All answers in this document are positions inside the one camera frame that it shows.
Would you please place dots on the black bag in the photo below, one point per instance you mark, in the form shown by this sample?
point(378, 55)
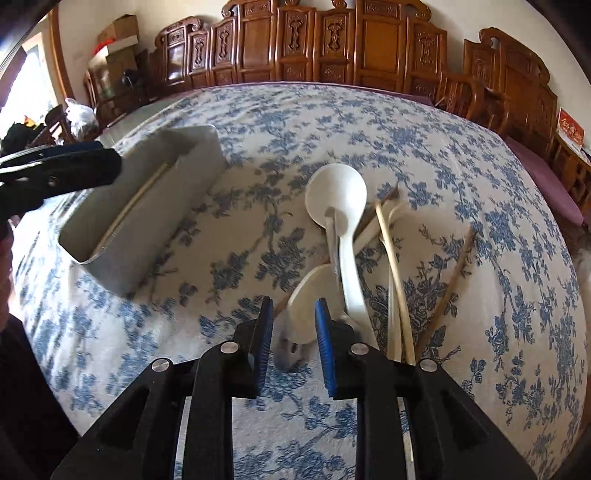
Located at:
point(18, 136)

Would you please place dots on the blue floral tablecloth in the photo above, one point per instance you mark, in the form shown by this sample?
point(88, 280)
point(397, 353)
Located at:
point(277, 138)

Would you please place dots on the dark wooden cabinet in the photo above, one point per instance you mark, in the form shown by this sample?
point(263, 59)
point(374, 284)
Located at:
point(115, 92)

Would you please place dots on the white rice paddle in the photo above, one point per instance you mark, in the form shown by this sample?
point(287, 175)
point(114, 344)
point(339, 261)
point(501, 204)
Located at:
point(307, 300)

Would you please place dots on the carved wooden bench backrest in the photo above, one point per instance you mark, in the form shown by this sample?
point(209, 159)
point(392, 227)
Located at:
point(300, 41)

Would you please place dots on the white plastic bag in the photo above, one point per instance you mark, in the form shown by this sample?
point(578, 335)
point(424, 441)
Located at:
point(82, 117)

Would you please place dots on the silver metal tray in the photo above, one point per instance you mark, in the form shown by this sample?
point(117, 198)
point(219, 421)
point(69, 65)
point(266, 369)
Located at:
point(138, 258)

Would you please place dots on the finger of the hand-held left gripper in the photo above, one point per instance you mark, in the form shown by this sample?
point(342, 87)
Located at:
point(78, 168)
point(74, 146)

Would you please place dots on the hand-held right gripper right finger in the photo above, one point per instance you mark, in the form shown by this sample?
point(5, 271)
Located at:
point(325, 350)

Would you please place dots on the large white plastic ladle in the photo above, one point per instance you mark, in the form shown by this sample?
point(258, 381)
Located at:
point(334, 189)

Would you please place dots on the wooden armchair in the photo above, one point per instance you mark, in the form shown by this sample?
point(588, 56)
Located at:
point(466, 99)

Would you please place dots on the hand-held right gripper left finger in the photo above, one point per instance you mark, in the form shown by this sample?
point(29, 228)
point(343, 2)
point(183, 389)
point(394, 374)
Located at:
point(263, 346)

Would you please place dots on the red printed box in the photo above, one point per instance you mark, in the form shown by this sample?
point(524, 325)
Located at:
point(571, 129)

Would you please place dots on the dark wooden chair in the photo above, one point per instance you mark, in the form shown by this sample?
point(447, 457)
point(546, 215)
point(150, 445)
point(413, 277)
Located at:
point(55, 124)

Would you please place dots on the pale bamboo chopstick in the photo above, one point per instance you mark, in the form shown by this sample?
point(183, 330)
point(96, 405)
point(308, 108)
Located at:
point(392, 258)
point(134, 207)

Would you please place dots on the wooden door frame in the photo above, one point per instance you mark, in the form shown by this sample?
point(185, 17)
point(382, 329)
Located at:
point(60, 55)

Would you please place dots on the person's dark trousers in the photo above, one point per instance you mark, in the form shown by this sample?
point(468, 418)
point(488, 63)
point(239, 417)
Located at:
point(27, 415)

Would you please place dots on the brown cardboard box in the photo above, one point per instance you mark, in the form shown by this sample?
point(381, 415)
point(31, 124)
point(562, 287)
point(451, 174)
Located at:
point(120, 27)

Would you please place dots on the carved wooden side bench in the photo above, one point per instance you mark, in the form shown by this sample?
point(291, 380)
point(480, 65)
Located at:
point(521, 87)

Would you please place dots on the white and red box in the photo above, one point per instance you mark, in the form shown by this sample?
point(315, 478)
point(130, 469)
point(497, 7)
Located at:
point(113, 50)

